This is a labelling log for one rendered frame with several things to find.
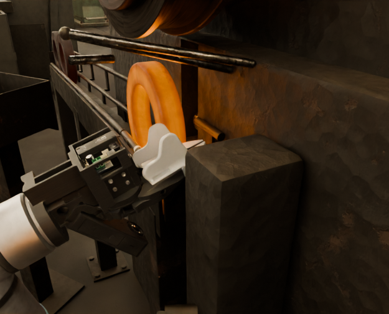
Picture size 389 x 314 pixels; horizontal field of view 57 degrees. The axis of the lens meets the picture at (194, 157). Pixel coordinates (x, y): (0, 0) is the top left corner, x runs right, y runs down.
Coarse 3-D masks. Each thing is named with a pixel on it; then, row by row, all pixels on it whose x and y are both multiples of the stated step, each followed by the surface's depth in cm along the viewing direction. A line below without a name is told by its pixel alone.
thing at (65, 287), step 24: (0, 72) 99; (0, 96) 80; (24, 96) 86; (48, 96) 92; (0, 120) 81; (24, 120) 87; (48, 120) 93; (0, 144) 83; (0, 168) 94; (0, 192) 99; (48, 288) 118; (72, 288) 122; (48, 312) 113
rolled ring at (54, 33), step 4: (52, 32) 141; (56, 32) 141; (52, 36) 144; (56, 36) 139; (52, 40) 147; (56, 40) 138; (52, 44) 150; (56, 44) 138; (56, 48) 150; (56, 52) 151; (56, 56) 151; (56, 60) 151; (56, 64) 152; (60, 68) 141
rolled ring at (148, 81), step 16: (144, 64) 51; (160, 64) 51; (128, 80) 58; (144, 80) 50; (160, 80) 48; (128, 96) 60; (144, 96) 59; (160, 96) 47; (176, 96) 48; (128, 112) 62; (144, 112) 61; (160, 112) 47; (176, 112) 48; (144, 128) 61; (176, 128) 48; (144, 144) 60
